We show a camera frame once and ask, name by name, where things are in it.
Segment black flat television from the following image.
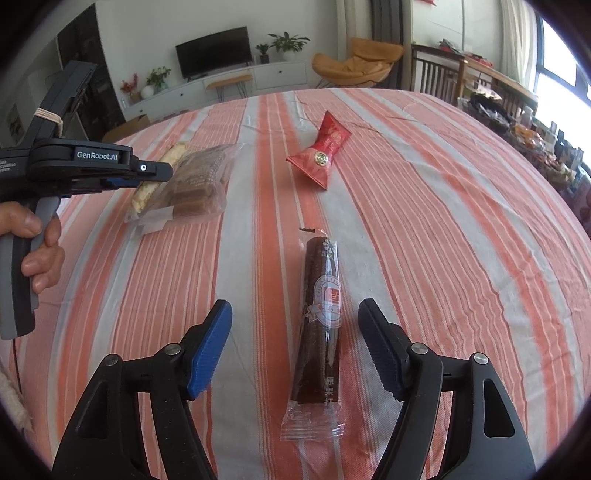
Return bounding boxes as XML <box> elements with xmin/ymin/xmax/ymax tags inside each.
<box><xmin>175</xmin><ymin>26</ymin><xmax>252</xmax><ymax>79</ymax></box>

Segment red snack packet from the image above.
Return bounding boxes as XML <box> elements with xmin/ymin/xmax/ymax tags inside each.
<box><xmin>287</xmin><ymin>111</ymin><xmax>352</xmax><ymax>190</ymax></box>

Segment basket of snacks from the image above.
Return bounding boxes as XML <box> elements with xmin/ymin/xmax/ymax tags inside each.
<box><xmin>458</xmin><ymin>93</ymin><xmax>583</xmax><ymax>191</ymax></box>

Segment clear bag brown biscuits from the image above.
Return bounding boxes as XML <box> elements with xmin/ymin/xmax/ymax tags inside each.
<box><xmin>124</xmin><ymin>142</ymin><xmax>245</xmax><ymax>235</ymax></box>

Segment green potted plant large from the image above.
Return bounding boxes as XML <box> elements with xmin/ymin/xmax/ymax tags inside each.
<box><xmin>270</xmin><ymin>32</ymin><xmax>311</xmax><ymax>62</ymax></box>

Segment yellow cream cracker pack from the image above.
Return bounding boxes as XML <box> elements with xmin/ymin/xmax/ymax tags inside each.
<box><xmin>131</xmin><ymin>142</ymin><xmax>188</xmax><ymax>216</ymax></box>

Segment green plant white vase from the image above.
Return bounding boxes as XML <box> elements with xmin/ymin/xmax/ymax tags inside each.
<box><xmin>140</xmin><ymin>66</ymin><xmax>171</xmax><ymax>99</ymax></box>

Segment orange lounge chair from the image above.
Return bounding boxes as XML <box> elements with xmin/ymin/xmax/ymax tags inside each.
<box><xmin>311</xmin><ymin>37</ymin><xmax>405</xmax><ymax>87</ymax></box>

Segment white tv cabinet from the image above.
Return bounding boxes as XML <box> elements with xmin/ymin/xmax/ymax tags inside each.
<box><xmin>123</xmin><ymin>61</ymin><xmax>308</xmax><ymax>122</ymax></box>

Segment small potted plant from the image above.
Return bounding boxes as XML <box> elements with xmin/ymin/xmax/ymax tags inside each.
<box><xmin>256</xmin><ymin>43</ymin><xmax>270</xmax><ymax>64</ymax></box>

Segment small wooden bench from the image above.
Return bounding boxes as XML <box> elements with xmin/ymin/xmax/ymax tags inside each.
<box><xmin>205</xmin><ymin>73</ymin><xmax>252</xmax><ymax>103</ymax></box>

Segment striped orange white tablecloth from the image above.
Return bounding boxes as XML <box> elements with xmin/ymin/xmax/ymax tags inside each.
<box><xmin>1</xmin><ymin>89</ymin><xmax>590</xmax><ymax>479</ymax></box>

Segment black tall cabinet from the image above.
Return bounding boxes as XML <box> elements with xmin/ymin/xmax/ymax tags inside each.
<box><xmin>55</xmin><ymin>4</ymin><xmax>127</xmax><ymax>139</ymax></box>

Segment person left hand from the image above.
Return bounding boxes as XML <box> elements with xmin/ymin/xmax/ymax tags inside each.
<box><xmin>0</xmin><ymin>200</ymin><xmax>67</xmax><ymax>295</ymax></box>

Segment grey curtain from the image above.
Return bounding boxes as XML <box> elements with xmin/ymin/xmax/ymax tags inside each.
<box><xmin>370</xmin><ymin>0</ymin><xmax>412</xmax><ymax>46</ymax></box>

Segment red flower vase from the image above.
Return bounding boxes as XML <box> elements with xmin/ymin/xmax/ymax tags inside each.
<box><xmin>120</xmin><ymin>73</ymin><xmax>140</xmax><ymax>104</ymax></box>

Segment dark brown sausage stick pack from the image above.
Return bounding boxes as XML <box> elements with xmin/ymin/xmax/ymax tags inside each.
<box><xmin>280</xmin><ymin>227</ymin><xmax>345</xmax><ymax>442</ymax></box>

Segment white sheer curtain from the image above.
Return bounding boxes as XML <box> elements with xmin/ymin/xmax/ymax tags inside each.
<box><xmin>500</xmin><ymin>0</ymin><xmax>538</xmax><ymax>90</ymax></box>

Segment brown cardboard box floor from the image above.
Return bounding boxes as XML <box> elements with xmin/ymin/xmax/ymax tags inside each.
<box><xmin>102</xmin><ymin>115</ymin><xmax>150</xmax><ymax>143</ymax></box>

